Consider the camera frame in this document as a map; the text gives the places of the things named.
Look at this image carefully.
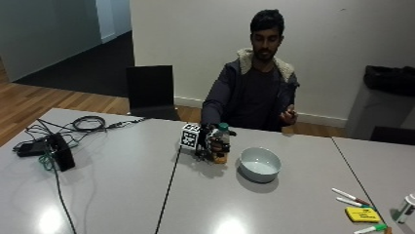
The coiled black cable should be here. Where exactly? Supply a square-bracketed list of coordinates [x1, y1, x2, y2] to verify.
[71, 115, 148, 133]

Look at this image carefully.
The dark chair back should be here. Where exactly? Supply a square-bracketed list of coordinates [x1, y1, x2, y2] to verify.
[370, 126, 415, 146]

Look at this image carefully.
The black bag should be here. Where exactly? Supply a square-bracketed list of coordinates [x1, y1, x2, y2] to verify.
[364, 64, 415, 98]

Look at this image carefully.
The green capped orange juice bottle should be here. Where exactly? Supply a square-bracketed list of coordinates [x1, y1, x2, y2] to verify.
[212, 122, 232, 165]

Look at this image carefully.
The red tipped white marker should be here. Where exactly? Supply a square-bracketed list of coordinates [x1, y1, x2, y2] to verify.
[332, 187, 373, 207]

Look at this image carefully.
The grey cabinet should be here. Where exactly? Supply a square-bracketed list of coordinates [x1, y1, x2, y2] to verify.
[344, 85, 415, 141]

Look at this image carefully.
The green cable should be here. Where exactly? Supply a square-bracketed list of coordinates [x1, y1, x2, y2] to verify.
[38, 147, 59, 172]

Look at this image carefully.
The white bowl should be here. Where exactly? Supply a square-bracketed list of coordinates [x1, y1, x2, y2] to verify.
[239, 146, 284, 183]

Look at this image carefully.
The white marker cube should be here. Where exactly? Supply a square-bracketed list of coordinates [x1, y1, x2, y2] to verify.
[180, 122, 203, 151]

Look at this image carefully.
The green tipped white marker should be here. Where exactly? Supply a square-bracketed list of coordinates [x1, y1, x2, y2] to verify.
[337, 196, 377, 210]

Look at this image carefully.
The yellow eraser block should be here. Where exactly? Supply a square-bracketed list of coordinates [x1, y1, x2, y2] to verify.
[344, 206, 382, 224]

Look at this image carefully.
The black chair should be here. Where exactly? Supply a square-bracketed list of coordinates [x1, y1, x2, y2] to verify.
[127, 64, 183, 122]

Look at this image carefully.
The long black cable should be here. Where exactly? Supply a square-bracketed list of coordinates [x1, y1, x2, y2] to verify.
[51, 162, 79, 234]

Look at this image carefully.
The black electronics box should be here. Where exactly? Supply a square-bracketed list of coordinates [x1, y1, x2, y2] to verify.
[46, 133, 78, 173]

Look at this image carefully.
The flat black device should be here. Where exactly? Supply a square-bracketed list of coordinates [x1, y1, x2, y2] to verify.
[15, 139, 50, 158]

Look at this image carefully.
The the person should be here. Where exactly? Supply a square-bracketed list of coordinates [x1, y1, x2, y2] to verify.
[200, 9, 301, 133]

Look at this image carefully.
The green capped white marker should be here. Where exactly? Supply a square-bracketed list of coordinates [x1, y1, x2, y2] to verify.
[353, 223, 390, 234]

